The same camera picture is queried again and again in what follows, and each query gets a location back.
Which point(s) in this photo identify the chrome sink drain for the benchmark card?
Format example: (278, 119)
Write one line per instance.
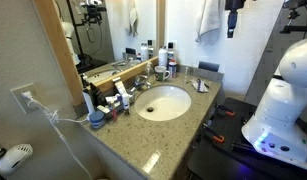
(150, 109)

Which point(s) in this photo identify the grey hanging towel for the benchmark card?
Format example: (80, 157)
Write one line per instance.
(209, 20)

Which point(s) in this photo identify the wood-framed wall mirror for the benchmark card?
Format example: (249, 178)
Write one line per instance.
(103, 40)

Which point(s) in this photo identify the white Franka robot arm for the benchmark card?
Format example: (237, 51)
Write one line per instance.
(279, 110)

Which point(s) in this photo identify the white plastic bottle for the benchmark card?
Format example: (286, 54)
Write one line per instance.
(88, 101)

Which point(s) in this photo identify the black wall-mounted holder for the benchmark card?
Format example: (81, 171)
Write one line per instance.
(209, 66)

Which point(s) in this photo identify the white oval sink basin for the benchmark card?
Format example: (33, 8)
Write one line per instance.
(166, 100)

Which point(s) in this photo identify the clear plastic cup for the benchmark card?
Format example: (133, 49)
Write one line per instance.
(160, 74)

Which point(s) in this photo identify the white can with orange cap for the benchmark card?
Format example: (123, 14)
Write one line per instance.
(172, 69)

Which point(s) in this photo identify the chrome faucet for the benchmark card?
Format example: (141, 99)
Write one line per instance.
(139, 83)

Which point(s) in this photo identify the clear soap pump bottle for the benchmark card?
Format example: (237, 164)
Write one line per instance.
(149, 75)

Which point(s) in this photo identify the clear plastic tube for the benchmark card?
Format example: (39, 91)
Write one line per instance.
(186, 76)

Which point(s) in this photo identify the tall white bottle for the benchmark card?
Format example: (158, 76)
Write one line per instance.
(163, 57)

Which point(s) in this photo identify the blue mouthwash bottle, black cap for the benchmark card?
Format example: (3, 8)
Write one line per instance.
(171, 53)

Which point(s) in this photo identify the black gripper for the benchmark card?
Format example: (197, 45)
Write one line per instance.
(232, 19)

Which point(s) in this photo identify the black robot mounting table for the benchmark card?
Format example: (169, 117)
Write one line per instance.
(219, 156)

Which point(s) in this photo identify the black camera on stand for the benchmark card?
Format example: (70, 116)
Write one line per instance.
(294, 13)

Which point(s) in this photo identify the white toothpaste tube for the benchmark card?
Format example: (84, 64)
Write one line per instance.
(119, 86)

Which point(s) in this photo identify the white wall outlet plate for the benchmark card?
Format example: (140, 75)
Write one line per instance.
(19, 100)

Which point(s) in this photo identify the clear blister pack strip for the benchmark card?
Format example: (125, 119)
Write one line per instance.
(195, 84)

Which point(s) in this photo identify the small white tube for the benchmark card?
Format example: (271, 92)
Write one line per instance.
(125, 103)

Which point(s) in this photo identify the white hair dryer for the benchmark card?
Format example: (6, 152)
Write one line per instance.
(13, 160)

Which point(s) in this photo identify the purple-printed blister pack strip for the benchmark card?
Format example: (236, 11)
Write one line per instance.
(201, 87)

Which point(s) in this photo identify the black toiletry bottle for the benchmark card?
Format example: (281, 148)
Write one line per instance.
(98, 95)

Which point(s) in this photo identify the blue round container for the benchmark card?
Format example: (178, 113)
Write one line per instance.
(97, 120)

